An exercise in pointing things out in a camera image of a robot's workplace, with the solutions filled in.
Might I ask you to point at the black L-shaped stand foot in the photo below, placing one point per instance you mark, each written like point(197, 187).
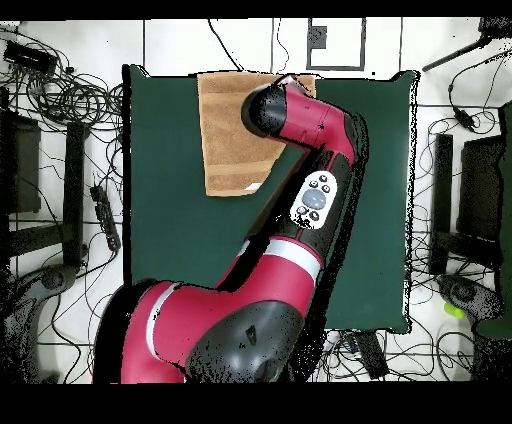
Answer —
point(442, 200)
point(74, 192)

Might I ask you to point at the black power adapter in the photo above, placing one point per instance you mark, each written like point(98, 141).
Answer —
point(464, 118)

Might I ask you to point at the dark green table cloth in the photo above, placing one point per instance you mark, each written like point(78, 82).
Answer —
point(180, 240)

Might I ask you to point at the small grey square plate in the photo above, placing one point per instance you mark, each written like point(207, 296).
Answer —
point(317, 36)

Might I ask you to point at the black power strip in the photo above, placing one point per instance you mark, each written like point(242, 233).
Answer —
point(104, 218)

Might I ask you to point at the black flat device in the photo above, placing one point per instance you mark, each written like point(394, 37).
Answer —
point(372, 354)

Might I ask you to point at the tan terry towel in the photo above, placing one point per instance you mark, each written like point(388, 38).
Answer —
point(224, 140)

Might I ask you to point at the black electronics box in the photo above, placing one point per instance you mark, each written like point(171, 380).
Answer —
point(30, 58)

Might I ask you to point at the black rod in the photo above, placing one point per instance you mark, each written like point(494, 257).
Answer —
point(452, 56)

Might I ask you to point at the yellow-green ball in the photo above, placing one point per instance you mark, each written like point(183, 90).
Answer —
point(454, 310)

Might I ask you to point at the dark flat panel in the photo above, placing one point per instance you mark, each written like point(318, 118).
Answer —
point(26, 168)
point(480, 188)

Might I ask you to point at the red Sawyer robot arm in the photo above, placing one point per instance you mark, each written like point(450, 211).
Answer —
point(224, 320)

